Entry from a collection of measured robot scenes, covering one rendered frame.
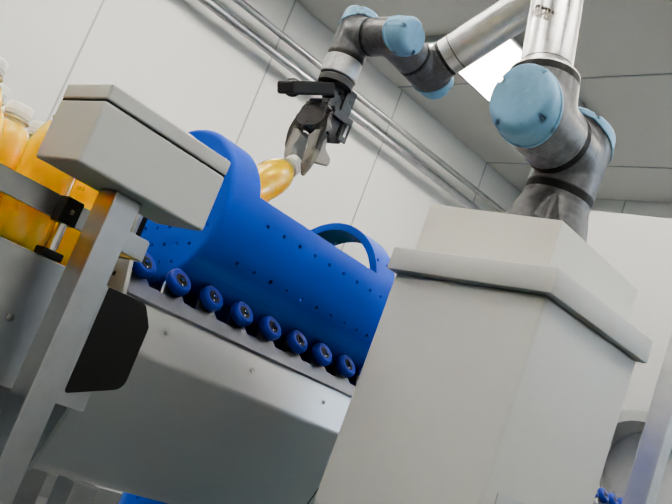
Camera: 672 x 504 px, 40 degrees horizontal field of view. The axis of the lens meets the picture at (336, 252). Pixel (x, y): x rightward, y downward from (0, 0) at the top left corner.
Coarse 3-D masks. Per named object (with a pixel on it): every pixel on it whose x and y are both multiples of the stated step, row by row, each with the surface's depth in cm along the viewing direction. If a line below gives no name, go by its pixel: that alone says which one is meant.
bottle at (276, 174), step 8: (272, 160) 170; (280, 160) 170; (288, 160) 173; (264, 168) 167; (272, 168) 168; (280, 168) 169; (288, 168) 170; (264, 176) 166; (272, 176) 167; (280, 176) 168; (288, 176) 170; (264, 184) 166; (272, 184) 167; (280, 184) 168; (288, 184) 171; (264, 192) 166; (272, 192) 167; (280, 192) 170
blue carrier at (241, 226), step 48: (240, 192) 147; (192, 240) 146; (240, 240) 148; (288, 240) 155; (336, 240) 191; (192, 288) 150; (240, 288) 153; (288, 288) 158; (336, 288) 165; (384, 288) 176; (336, 336) 172
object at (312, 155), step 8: (312, 136) 175; (312, 144) 174; (304, 152) 174; (312, 152) 173; (320, 152) 175; (304, 160) 173; (312, 160) 173; (320, 160) 175; (328, 160) 177; (304, 168) 173
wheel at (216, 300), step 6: (204, 288) 148; (210, 288) 149; (204, 294) 148; (210, 294) 148; (216, 294) 150; (204, 300) 147; (210, 300) 148; (216, 300) 149; (222, 300) 150; (204, 306) 148; (210, 306) 148; (216, 306) 148
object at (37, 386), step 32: (96, 224) 110; (128, 224) 112; (96, 256) 109; (64, 288) 109; (96, 288) 109; (64, 320) 107; (32, 352) 107; (64, 352) 107; (32, 384) 105; (0, 416) 106; (32, 416) 105; (0, 448) 104; (32, 448) 106; (0, 480) 103
